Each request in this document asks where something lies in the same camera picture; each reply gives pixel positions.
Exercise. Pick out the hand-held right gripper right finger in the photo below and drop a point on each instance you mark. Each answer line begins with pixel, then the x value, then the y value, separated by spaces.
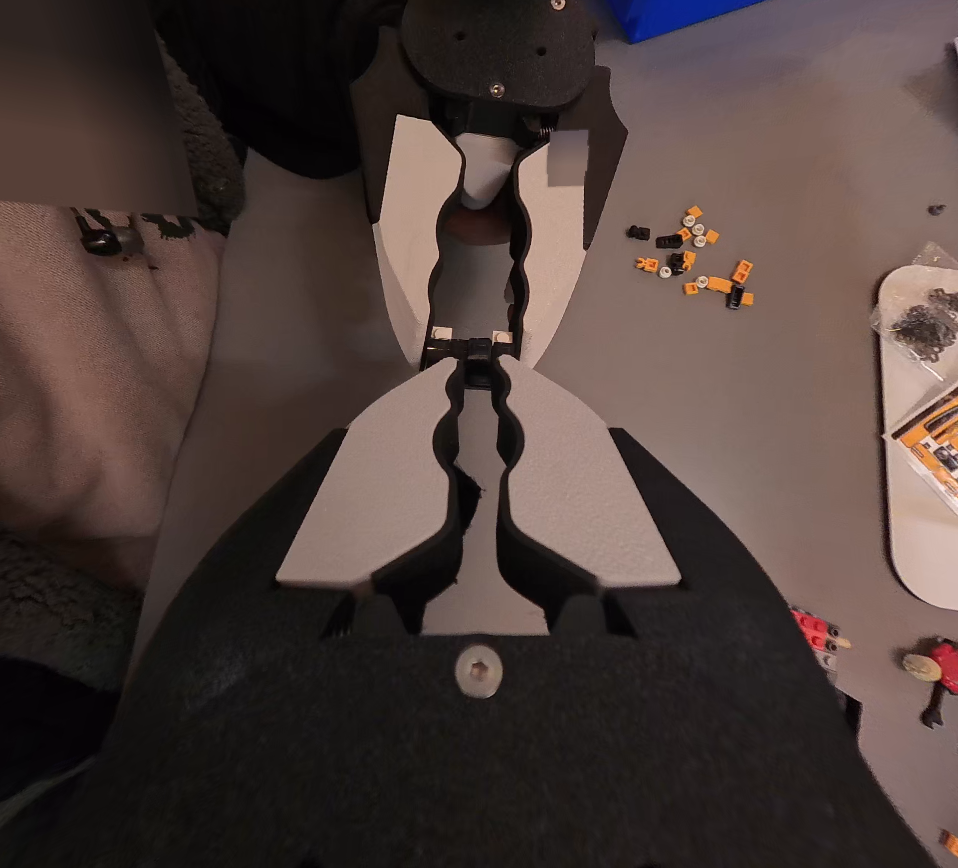
pixel 584 494

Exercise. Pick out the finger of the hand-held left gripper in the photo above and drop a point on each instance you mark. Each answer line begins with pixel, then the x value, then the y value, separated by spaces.
pixel 404 232
pixel 550 262

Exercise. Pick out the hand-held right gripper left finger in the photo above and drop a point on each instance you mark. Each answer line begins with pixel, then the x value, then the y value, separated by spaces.
pixel 359 494

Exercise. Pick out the small black white lego assembly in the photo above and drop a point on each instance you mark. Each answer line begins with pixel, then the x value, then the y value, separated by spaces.
pixel 468 352

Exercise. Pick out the person's left forearm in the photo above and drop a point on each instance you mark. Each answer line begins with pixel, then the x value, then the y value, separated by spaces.
pixel 284 37

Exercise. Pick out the cluster of small lego parts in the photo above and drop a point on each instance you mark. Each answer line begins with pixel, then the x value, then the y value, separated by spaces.
pixel 696 258

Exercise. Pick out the partly built lego car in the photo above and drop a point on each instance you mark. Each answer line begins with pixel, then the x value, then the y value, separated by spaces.
pixel 812 628

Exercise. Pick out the red lego minifigure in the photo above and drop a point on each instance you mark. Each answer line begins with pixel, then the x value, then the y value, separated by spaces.
pixel 947 666

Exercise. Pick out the small orange lego piece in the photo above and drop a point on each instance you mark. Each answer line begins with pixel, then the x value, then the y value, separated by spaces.
pixel 949 842

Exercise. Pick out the person's left hand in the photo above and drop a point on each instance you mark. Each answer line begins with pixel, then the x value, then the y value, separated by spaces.
pixel 479 228

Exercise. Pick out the beige shirt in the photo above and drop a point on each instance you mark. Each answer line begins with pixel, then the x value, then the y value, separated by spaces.
pixel 90 396

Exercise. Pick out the black earbud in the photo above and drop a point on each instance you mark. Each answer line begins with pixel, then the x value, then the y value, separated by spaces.
pixel 101 239

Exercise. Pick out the white oval tray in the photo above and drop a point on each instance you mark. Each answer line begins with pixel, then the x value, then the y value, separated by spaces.
pixel 920 554

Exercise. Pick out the orange printed leaflet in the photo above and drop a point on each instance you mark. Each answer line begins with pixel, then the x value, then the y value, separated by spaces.
pixel 932 434

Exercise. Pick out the clear bag of black parts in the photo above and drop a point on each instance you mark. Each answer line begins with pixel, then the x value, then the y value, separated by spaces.
pixel 917 325

